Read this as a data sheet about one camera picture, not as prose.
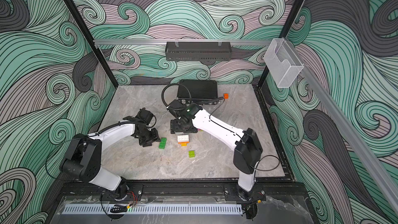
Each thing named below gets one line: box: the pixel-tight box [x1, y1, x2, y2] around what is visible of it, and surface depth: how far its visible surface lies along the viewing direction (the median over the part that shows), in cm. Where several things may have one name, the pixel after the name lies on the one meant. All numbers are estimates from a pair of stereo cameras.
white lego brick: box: [177, 134, 190, 143], surface depth 85 cm
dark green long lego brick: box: [158, 136, 168, 150], surface depth 90 cm
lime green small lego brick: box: [188, 150, 196, 158], surface depth 87 cm
